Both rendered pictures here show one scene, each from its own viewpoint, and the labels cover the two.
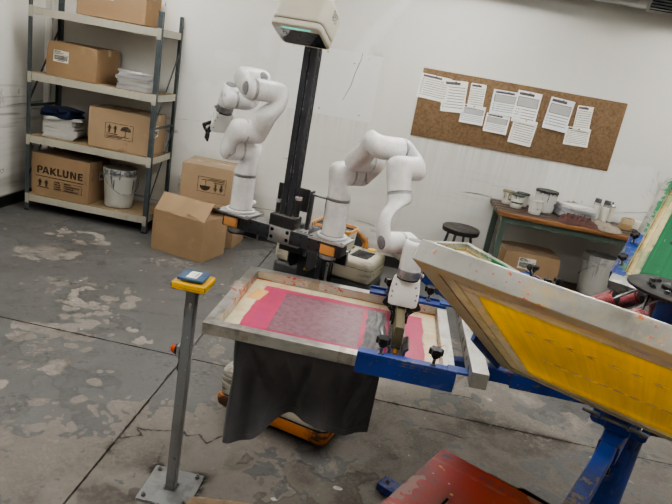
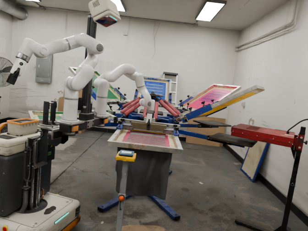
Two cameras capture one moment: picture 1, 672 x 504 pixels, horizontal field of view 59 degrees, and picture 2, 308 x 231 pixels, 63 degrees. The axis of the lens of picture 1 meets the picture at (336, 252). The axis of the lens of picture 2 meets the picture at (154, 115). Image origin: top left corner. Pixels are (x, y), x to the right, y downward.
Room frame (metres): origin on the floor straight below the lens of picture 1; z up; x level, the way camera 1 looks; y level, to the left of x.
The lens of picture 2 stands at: (2.05, 2.21, 1.47)
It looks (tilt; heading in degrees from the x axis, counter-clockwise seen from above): 8 degrees down; 266
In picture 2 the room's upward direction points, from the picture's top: 6 degrees clockwise
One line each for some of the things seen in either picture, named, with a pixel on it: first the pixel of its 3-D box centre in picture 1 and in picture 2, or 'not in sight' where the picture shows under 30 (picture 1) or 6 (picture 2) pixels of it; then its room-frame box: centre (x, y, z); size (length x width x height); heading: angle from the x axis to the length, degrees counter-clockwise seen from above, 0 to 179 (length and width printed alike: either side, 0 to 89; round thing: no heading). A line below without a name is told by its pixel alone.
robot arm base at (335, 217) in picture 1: (336, 218); (99, 106); (2.37, 0.02, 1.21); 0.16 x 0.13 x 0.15; 160
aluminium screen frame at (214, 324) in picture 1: (338, 318); (146, 136); (1.93, -0.05, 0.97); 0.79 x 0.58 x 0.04; 86
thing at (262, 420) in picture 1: (301, 402); not in sight; (1.73, 0.02, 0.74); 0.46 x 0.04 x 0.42; 86
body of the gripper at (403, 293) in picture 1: (404, 290); (149, 117); (1.92, -0.25, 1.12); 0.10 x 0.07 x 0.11; 86
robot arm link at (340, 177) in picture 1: (344, 181); (101, 88); (2.37, 0.02, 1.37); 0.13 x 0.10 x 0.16; 122
